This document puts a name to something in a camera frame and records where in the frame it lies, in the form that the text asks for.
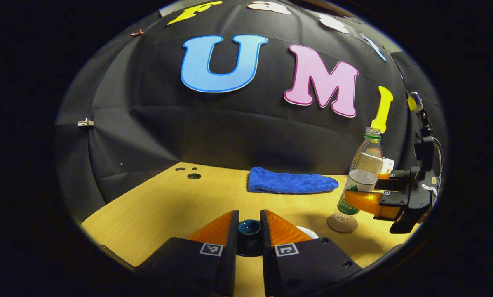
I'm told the black backdrop cloth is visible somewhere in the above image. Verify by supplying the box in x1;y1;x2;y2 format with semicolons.
55;0;447;223

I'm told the clear plastic water bottle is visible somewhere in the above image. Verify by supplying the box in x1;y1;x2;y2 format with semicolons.
334;127;384;225

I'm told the dark teal teacup lid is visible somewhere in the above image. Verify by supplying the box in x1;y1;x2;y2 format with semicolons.
237;219;263;257

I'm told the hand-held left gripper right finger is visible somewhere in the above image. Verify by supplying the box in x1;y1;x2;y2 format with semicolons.
259;209;362;297

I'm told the white teacup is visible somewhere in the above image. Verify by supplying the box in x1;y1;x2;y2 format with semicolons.
296;226;319;240

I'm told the round brown coaster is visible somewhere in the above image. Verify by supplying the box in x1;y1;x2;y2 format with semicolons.
327;212;359;234

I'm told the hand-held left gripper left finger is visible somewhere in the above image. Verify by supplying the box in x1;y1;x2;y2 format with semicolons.
134;210;240;297

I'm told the blue towel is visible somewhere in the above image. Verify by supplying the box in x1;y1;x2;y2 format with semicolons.
247;167;339;194

